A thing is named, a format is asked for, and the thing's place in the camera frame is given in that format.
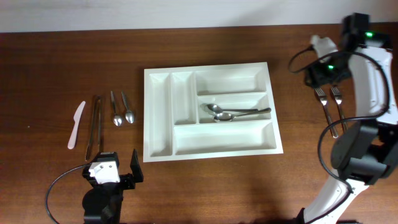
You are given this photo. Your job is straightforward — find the left black camera cable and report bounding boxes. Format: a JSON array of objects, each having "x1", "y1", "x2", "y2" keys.
[{"x1": 45, "y1": 164, "x2": 91, "y2": 224}]

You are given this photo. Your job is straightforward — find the pink plastic knife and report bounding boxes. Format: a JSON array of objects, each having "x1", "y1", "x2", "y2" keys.
[{"x1": 67, "y1": 101, "x2": 86, "y2": 149}]

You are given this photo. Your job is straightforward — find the small metal teaspoon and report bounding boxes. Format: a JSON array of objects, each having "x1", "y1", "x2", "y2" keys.
[
  {"x1": 110, "y1": 91, "x2": 122, "y2": 126},
  {"x1": 121, "y1": 91, "x2": 135, "y2": 124}
]

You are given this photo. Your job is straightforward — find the white plastic cutlery tray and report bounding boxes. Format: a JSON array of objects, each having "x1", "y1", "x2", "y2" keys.
[{"x1": 143, "y1": 62, "x2": 283, "y2": 162}]

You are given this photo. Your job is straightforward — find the right black camera cable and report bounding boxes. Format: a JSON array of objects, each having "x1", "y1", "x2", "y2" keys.
[{"x1": 287, "y1": 45, "x2": 391, "y2": 195}]

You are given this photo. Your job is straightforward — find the black camera cable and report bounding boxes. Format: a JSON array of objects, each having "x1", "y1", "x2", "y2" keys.
[
  {"x1": 45, "y1": 164, "x2": 91, "y2": 224},
  {"x1": 287, "y1": 45, "x2": 391, "y2": 195}
]

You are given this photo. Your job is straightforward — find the metal fork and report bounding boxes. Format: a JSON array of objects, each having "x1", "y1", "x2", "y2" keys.
[
  {"x1": 314, "y1": 87, "x2": 338, "y2": 138},
  {"x1": 330, "y1": 85, "x2": 345, "y2": 119}
]

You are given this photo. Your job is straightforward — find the large metal spoon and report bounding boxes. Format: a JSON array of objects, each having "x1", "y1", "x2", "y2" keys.
[
  {"x1": 201, "y1": 103, "x2": 258, "y2": 115},
  {"x1": 213, "y1": 108, "x2": 272, "y2": 122}
]

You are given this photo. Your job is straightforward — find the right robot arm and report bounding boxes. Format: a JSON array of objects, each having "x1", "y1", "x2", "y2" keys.
[{"x1": 294, "y1": 13, "x2": 397, "y2": 223}]

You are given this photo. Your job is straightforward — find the small metal teaspoon left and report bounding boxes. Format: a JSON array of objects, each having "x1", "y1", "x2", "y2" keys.
[{"x1": 110, "y1": 91, "x2": 122, "y2": 126}]

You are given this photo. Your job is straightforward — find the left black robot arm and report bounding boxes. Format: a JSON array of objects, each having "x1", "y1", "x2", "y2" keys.
[{"x1": 82, "y1": 150, "x2": 144, "y2": 224}]

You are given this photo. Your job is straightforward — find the small metal teaspoon right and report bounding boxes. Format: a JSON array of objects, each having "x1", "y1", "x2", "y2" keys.
[{"x1": 121, "y1": 91, "x2": 135, "y2": 124}]

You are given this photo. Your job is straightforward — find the long metal tongs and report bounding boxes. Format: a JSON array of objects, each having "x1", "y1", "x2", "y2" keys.
[{"x1": 85, "y1": 95, "x2": 101, "y2": 161}]

